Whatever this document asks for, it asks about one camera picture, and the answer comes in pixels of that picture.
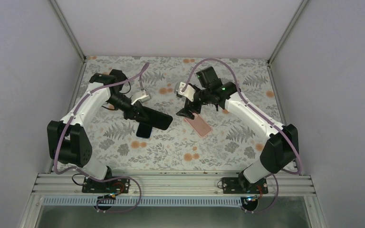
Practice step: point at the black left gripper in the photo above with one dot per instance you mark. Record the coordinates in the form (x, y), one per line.
(132, 113)

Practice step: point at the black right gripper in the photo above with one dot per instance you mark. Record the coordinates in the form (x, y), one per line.
(187, 113)

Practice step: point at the blue black phone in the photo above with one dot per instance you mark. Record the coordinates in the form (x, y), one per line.
(157, 119)

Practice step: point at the pink phone case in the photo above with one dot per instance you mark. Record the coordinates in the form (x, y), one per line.
(199, 125)

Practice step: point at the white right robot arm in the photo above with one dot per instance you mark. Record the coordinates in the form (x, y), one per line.
(281, 141)

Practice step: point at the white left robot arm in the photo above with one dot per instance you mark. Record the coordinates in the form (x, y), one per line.
(68, 142)

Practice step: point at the floral patterned table mat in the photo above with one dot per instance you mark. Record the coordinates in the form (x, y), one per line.
(231, 144)

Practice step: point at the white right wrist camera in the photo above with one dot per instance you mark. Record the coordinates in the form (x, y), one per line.
(185, 90)

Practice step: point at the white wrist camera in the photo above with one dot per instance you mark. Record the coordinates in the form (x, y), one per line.
(141, 96)
(185, 90)

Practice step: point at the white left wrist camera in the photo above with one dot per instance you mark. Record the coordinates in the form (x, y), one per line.
(141, 96)

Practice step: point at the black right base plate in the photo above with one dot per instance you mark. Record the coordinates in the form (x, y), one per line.
(231, 185)

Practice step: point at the slotted grey cable duct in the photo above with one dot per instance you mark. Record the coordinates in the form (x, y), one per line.
(148, 201)

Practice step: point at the aluminium front rail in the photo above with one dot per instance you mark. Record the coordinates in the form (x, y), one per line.
(184, 183)

